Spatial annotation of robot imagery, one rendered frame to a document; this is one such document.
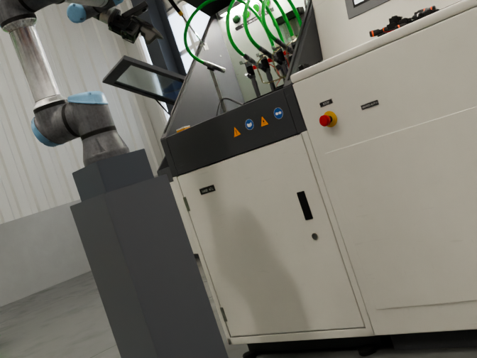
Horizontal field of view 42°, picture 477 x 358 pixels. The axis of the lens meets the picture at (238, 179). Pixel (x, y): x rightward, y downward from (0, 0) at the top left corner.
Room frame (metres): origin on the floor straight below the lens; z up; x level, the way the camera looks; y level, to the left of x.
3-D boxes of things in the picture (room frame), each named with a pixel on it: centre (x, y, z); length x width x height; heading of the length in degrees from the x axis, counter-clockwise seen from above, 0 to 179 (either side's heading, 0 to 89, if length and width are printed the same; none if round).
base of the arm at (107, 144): (2.03, 0.38, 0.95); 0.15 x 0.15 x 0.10
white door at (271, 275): (2.32, -0.01, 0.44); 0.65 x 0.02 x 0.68; 48
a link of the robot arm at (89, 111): (2.03, 0.39, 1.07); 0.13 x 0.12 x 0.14; 68
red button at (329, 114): (1.99, -0.32, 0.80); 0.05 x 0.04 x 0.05; 48
